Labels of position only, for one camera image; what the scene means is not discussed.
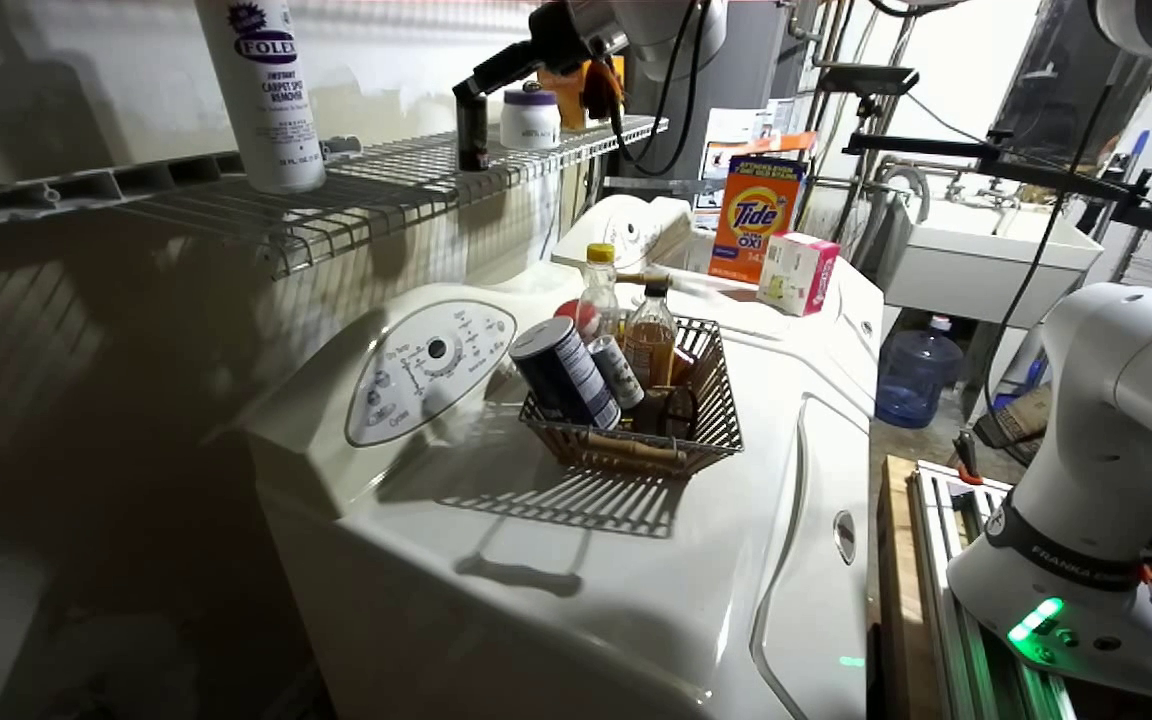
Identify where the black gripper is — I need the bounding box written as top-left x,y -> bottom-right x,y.
449,0 -> 633,113

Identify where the small black can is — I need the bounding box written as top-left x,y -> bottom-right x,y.
451,90 -> 491,174

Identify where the white spray can blue label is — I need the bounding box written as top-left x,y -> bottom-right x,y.
191,0 -> 332,199

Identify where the large can blue white label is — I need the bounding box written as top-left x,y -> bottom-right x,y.
502,317 -> 629,439

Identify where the white jar blue lid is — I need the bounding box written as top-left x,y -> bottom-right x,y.
498,85 -> 562,150

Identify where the orange cardboard box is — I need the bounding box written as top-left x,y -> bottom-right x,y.
536,61 -> 606,137

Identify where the yellow cardboard box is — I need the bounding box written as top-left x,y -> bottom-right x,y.
597,56 -> 633,123

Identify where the white appliance control console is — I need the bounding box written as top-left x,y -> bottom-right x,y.
546,193 -> 715,278

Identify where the clear bottle yellow cap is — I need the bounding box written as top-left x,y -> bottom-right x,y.
571,238 -> 629,353

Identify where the grey washer dial knob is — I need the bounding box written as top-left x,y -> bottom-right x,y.
415,330 -> 461,372

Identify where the orange Tide detergent box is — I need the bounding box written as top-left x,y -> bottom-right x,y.
703,150 -> 815,292

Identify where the brown vinegar bottle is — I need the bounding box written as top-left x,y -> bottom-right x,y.
622,273 -> 683,404

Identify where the pink and white box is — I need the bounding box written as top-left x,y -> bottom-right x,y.
757,232 -> 843,319

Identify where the white washing machine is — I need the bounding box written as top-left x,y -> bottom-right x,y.
232,251 -> 894,720

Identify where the blue water jug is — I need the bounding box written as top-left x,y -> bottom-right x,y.
870,313 -> 968,433

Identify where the white utility sink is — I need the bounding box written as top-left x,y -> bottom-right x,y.
883,197 -> 1108,330

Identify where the wood and aluminium robot platform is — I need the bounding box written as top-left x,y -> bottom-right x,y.
875,451 -> 1087,720

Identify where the white wire shelf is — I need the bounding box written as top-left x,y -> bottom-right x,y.
0,113 -> 672,284

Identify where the wire and wood basket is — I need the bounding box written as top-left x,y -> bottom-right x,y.
515,317 -> 749,485

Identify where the black camera boom rod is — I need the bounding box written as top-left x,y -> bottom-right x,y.
839,123 -> 1152,232

